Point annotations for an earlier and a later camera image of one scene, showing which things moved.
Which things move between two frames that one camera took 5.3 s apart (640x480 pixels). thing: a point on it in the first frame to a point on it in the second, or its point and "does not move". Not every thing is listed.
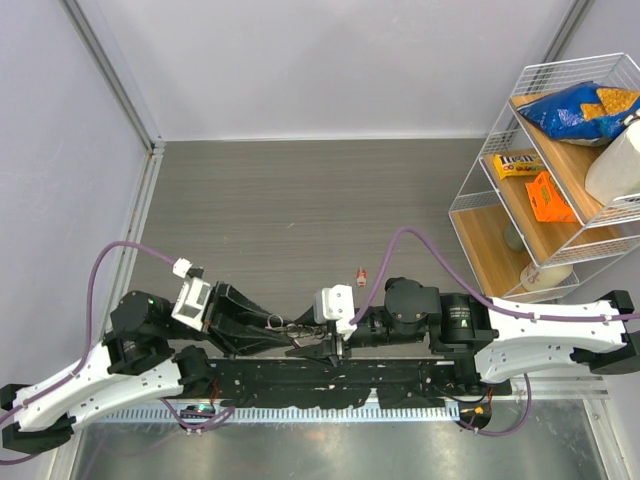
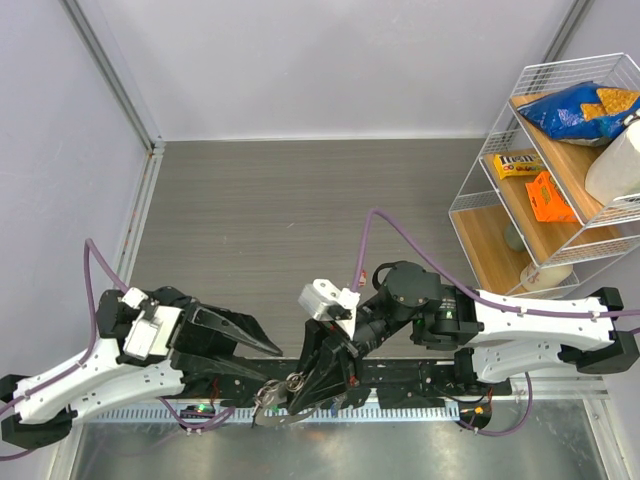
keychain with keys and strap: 275,321 to 272,394
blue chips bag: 585,114 does not move
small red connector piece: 361,275 does not move
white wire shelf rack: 562,185 does not move
